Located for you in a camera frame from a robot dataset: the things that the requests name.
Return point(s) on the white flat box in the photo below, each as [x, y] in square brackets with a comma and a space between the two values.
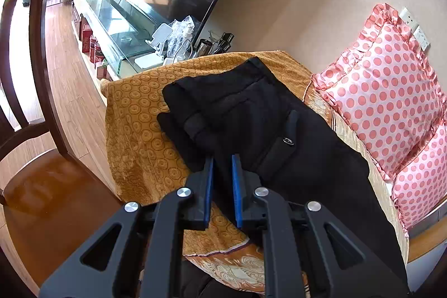
[148, 62]

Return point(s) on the white phone stand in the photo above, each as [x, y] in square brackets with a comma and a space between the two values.
[161, 36]

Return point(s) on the dark wooden chair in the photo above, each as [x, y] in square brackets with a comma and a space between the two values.
[24, 102]

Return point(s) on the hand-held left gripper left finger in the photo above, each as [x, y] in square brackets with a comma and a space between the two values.
[210, 179]

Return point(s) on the clear plastic bag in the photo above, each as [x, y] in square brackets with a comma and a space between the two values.
[182, 31]

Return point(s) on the white wall socket panel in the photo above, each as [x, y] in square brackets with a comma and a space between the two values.
[415, 27]

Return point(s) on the red canister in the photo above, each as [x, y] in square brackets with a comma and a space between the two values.
[93, 48]

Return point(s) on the metal cup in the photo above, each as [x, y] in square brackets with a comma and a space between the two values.
[206, 47]

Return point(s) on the black pants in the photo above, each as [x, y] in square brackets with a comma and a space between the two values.
[272, 144]

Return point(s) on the red box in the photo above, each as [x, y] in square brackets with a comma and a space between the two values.
[85, 36]

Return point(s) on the orange patterned blanket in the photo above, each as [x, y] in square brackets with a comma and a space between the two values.
[146, 130]

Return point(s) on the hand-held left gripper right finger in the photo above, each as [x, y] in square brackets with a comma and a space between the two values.
[236, 186]

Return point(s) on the large pink polka-dot pillow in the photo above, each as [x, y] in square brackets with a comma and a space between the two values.
[380, 88]

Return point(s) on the small pink polka-dot pillow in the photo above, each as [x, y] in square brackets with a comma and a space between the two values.
[424, 175]

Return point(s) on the glass-top tv cabinet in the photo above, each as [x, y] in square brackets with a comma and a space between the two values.
[111, 22]

